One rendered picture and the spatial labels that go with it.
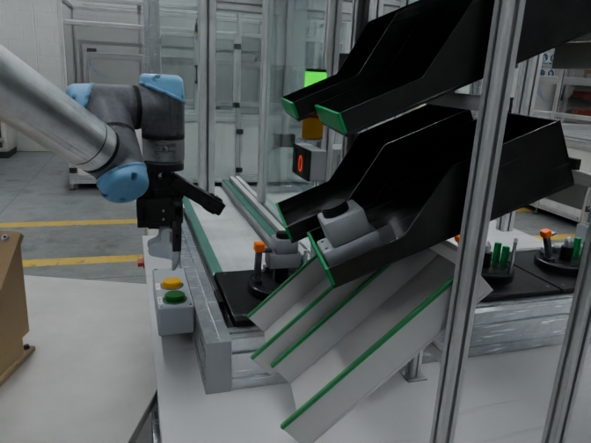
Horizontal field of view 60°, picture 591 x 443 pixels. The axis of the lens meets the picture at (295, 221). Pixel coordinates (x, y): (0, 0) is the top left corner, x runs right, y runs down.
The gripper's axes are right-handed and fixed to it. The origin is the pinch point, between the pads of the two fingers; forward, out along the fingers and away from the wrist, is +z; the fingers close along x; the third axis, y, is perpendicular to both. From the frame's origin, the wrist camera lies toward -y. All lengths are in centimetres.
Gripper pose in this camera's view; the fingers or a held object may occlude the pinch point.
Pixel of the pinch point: (177, 263)
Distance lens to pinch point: 102.6
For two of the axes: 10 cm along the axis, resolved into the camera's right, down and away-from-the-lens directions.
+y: -9.5, 0.4, -3.1
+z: -0.5, 9.6, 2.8
